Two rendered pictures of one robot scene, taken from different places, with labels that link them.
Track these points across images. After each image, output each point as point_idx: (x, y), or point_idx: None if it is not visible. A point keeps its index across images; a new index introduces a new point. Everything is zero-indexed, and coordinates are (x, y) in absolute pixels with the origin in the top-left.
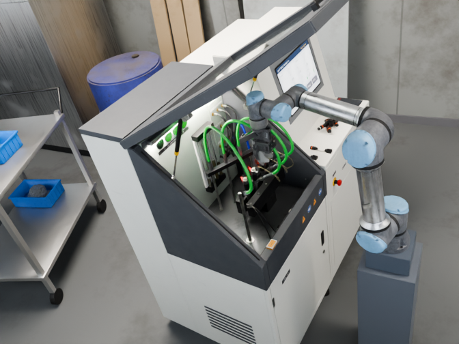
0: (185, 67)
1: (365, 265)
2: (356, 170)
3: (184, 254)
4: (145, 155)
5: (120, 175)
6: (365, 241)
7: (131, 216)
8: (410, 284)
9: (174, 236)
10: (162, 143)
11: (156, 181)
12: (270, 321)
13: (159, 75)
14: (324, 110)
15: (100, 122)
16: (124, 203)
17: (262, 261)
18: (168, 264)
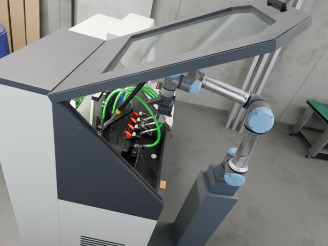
0: (79, 35)
1: (210, 191)
2: (247, 133)
3: (79, 199)
4: (73, 111)
5: (27, 129)
6: (234, 179)
7: (23, 168)
8: (235, 200)
9: (75, 185)
10: (79, 100)
11: (80, 136)
12: (147, 239)
13: (56, 36)
14: (221, 89)
15: (8, 69)
16: (19, 155)
17: (163, 200)
18: (53, 208)
